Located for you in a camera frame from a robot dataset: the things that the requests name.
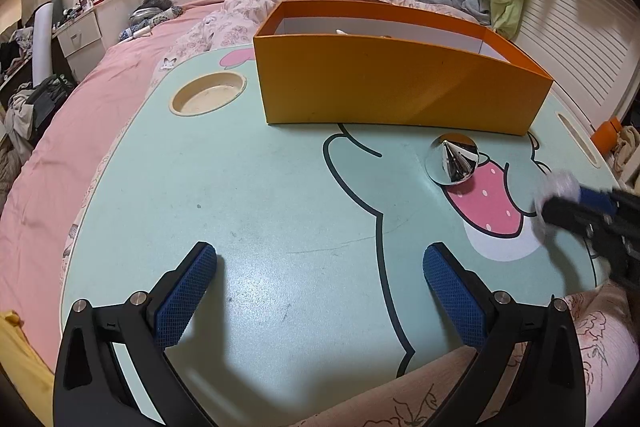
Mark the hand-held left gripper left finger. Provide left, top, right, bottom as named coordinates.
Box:
left=52, top=241, right=218, bottom=427

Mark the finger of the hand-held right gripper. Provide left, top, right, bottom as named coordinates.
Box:
left=542, top=197, right=601, bottom=235
left=577, top=186, right=618, bottom=215

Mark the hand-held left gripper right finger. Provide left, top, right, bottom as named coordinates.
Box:
left=422, top=242, right=587, bottom=427

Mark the clear bubble wrap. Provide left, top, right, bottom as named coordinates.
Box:
left=534, top=171, right=583, bottom=235

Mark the silver cone top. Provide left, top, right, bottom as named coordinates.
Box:
left=425, top=133, right=481, bottom=184

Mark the orange cardboard box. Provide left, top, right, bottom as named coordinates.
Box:
left=252, top=0, right=555, bottom=136

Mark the beige cloth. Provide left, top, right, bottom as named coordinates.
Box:
left=610, top=124, right=640, bottom=192

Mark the orange bottle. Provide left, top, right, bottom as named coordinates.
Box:
left=592, top=118, right=623, bottom=154

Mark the peach floral cloth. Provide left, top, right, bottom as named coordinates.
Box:
left=295, top=282, right=636, bottom=427

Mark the white slatted door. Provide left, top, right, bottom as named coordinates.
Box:
left=515, top=0, right=640, bottom=128

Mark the yellow cloth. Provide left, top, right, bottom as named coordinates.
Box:
left=0, top=309, right=56, bottom=427

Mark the pink bed sheet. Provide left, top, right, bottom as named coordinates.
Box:
left=0, top=0, right=231, bottom=373

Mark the black bag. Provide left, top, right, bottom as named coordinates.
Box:
left=22, top=74, right=76, bottom=138

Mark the floral blanket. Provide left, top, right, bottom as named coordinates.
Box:
left=175, top=0, right=481, bottom=58

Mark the white nightstand drawer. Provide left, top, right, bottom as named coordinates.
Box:
left=55, top=9, right=106, bottom=58

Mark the bundle of clothes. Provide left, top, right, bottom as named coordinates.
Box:
left=117, top=0, right=183, bottom=42

